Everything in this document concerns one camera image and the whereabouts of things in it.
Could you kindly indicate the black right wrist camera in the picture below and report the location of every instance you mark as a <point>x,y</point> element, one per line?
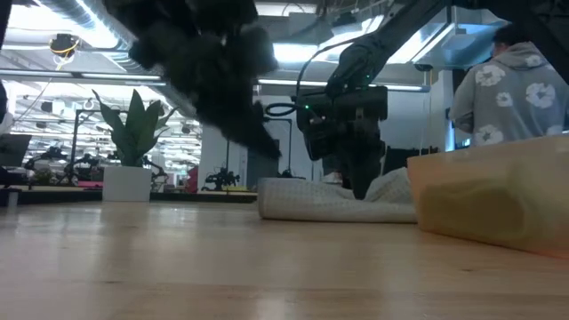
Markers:
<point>318,144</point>

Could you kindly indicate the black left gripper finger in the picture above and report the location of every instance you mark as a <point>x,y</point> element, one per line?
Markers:
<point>231,126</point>
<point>260,129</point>

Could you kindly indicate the silver ventilation duct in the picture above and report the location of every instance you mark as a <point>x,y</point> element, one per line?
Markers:
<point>117,58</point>

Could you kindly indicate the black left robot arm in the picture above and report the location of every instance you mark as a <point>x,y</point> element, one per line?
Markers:
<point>178,13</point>

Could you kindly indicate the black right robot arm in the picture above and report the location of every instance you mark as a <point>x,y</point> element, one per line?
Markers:
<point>378,49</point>

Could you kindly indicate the black aluminium table frame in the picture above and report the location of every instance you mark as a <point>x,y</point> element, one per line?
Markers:
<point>186,197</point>

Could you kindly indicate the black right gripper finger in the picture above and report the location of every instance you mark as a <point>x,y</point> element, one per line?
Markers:
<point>374,164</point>
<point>358,164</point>

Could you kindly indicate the green plant in white pot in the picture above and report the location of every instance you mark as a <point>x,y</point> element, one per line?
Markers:
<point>126,184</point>

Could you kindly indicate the ceiling light strip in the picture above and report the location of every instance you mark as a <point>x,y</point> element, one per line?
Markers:
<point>89,76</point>
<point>284,82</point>

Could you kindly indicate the person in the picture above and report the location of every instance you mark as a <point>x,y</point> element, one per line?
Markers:
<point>511,98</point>

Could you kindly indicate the dark monitor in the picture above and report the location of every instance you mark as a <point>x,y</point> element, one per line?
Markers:
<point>13,149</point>

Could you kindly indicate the orange translucent plastic basket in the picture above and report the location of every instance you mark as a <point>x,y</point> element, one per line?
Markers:
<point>489,169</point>

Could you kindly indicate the black background robot arm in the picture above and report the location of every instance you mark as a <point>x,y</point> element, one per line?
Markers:
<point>80,166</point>
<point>220,180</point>

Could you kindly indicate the silver ventilation hood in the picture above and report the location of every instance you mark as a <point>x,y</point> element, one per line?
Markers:
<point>458,44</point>

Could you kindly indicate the grey waffle-weave towel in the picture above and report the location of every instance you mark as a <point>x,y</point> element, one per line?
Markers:
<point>311,200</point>

